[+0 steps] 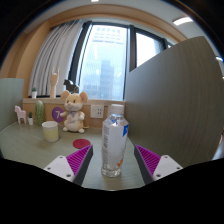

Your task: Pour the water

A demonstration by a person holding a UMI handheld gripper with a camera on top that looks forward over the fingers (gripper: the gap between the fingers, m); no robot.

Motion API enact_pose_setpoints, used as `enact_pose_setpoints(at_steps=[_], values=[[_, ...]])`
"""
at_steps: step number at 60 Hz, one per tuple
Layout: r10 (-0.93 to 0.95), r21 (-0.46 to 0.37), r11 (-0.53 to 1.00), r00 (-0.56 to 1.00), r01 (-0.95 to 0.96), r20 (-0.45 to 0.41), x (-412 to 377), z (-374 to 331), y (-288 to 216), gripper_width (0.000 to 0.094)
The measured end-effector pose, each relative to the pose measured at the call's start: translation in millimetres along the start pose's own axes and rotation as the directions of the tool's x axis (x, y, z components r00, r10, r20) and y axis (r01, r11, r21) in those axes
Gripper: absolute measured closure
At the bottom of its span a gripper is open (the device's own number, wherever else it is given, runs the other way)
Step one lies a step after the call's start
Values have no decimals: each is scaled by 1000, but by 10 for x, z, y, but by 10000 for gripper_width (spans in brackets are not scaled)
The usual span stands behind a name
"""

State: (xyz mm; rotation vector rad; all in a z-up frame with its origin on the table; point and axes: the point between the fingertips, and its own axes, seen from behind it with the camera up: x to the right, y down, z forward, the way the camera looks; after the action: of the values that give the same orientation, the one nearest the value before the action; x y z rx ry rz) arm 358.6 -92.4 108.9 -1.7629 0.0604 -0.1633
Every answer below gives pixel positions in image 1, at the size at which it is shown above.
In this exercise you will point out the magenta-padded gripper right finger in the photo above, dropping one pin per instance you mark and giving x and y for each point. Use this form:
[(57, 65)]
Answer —
[(166, 166)]

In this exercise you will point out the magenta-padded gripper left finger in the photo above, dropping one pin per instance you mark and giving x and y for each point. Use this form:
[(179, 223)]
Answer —
[(60, 166)]

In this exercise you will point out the clear plastic water bottle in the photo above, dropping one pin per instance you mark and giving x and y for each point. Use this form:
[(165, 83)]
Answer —
[(114, 140)]

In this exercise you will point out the flat round red coaster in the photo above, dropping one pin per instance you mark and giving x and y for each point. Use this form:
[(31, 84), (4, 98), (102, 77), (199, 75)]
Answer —
[(81, 143)]

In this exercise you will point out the white and yellow cup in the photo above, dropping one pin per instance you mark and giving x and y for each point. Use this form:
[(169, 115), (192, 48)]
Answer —
[(50, 132)]

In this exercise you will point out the round purple number sign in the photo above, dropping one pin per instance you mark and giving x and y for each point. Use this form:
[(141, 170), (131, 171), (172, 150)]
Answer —
[(56, 115)]

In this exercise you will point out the small potted plant white pot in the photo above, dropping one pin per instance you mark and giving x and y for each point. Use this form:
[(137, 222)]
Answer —
[(34, 94), (30, 120)]

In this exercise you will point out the beige plush mouse toy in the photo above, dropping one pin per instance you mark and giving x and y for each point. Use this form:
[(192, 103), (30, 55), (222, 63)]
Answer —
[(74, 113)]

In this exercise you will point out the tall green cactus figure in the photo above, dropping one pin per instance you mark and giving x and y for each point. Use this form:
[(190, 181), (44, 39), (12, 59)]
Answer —
[(39, 113)]

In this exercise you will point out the large grey-green desk partition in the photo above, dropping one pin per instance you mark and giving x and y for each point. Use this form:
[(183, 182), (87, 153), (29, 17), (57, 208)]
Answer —
[(176, 106)]

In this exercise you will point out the pink horse figure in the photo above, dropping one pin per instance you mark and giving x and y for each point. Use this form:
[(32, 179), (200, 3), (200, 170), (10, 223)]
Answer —
[(21, 114)]

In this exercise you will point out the pale green desk partition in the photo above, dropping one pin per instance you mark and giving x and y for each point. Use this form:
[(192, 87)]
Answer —
[(10, 103)]

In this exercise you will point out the black horse figure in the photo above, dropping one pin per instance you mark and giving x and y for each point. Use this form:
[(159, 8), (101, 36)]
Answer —
[(70, 86)]

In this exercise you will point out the wooden hand model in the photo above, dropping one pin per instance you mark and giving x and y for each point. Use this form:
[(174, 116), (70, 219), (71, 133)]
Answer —
[(53, 83)]

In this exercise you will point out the white pleated curtain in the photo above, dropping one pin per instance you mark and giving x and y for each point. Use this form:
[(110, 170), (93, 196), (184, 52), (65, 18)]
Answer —
[(56, 56)]

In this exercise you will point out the long ceiling light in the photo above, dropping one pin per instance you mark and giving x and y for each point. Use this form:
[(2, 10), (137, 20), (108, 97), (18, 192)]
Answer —
[(219, 59), (94, 0), (182, 21)]

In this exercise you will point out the black framed window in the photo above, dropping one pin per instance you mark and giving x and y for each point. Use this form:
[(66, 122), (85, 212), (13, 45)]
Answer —
[(132, 46)]

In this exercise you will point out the white wall socket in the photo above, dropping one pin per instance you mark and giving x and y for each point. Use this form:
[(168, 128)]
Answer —
[(97, 111)]

